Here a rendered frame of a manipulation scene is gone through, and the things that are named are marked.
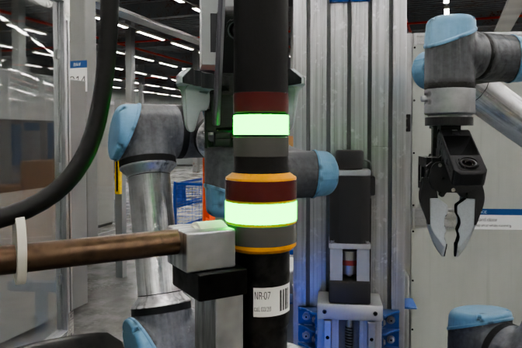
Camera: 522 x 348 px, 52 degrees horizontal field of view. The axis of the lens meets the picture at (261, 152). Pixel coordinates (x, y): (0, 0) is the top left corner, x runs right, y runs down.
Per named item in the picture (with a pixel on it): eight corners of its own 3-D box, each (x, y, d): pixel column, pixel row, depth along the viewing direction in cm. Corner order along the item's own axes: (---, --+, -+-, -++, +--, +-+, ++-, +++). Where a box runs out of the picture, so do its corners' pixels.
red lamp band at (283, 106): (250, 112, 30) (250, 90, 30) (223, 113, 33) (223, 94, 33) (299, 113, 32) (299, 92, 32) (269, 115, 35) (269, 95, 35)
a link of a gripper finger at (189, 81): (184, 131, 48) (225, 132, 57) (183, 65, 48) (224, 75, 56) (154, 131, 49) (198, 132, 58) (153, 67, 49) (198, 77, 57)
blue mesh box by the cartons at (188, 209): (171, 253, 727) (170, 181, 724) (210, 236, 847) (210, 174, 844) (231, 258, 697) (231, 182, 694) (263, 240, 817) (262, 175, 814)
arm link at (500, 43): (490, 43, 95) (440, 38, 91) (545, 32, 85) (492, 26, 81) (489, 87, 95) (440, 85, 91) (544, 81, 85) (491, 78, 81)
